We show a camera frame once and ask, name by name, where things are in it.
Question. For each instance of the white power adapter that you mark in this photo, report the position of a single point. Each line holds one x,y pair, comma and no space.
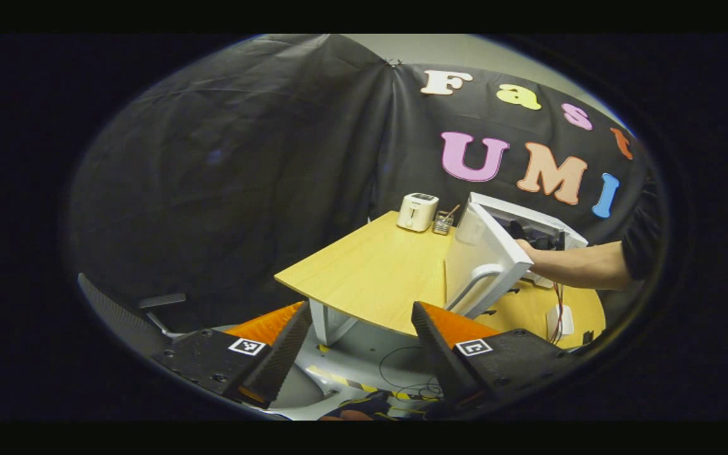
563,319

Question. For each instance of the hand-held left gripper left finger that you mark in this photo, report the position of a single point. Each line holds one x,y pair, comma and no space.
282,363

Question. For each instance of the white microwave oven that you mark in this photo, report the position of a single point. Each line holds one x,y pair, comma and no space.
484,253

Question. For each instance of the white toaster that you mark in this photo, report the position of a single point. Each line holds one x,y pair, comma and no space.
416,213

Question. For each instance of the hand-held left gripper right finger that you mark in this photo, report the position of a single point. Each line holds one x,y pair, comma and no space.
443,360

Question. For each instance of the black mesh office chair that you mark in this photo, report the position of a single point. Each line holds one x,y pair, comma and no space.
117,316

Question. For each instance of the brown pencil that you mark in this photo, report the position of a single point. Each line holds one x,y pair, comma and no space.
452,211

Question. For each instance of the white table leg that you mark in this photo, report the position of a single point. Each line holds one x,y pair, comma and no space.
323,322

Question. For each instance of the yellow black floor tape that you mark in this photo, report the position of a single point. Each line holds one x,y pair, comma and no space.
339,379

